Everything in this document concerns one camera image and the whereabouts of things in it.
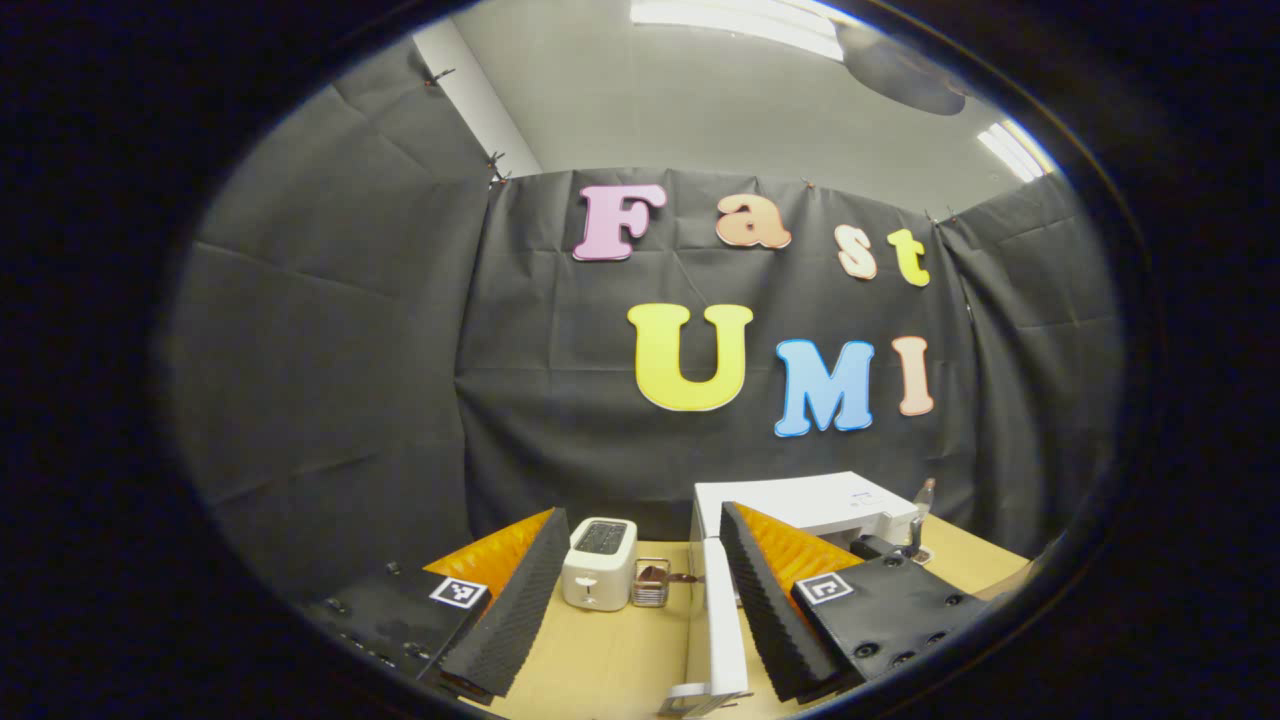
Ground ceiling light panel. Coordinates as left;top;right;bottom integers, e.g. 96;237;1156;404
976;119;1057;185
630;0;847;61

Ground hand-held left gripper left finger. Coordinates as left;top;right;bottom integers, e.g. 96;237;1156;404
300;507;572;701

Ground white microwave oven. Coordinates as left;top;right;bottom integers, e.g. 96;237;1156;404
658;471;923;718

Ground white toaster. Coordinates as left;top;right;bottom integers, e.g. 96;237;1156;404
561;517;639;612

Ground metal wire holder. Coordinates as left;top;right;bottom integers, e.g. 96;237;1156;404
632;558;673;609

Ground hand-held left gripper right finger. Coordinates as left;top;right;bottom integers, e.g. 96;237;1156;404
718;501;993;704

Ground black backdrop cloth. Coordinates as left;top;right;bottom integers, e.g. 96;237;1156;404
165;40;1121;601

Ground clear plastic water bottle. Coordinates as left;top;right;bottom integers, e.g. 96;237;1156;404
907;478;939;557

